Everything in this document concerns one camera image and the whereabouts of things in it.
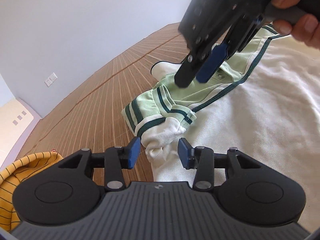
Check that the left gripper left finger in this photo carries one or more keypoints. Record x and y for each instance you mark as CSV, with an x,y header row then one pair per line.
x,y
114,160

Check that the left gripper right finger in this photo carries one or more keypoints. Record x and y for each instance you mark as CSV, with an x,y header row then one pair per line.
x,y
203,160

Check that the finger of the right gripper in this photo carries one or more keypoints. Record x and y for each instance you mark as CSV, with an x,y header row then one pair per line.
x,y
218,55
190,66

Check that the cream and green polo shirt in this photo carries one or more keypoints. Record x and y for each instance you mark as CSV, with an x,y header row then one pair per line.
x,y
264,100

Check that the bamboo bed mat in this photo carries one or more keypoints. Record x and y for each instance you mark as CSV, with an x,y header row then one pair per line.
x,y
90,117

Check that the cream headboard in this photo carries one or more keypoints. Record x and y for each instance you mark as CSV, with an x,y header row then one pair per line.
x,y
18,120

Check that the white wall switch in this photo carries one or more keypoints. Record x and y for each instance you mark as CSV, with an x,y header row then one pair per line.
x,y
50,80

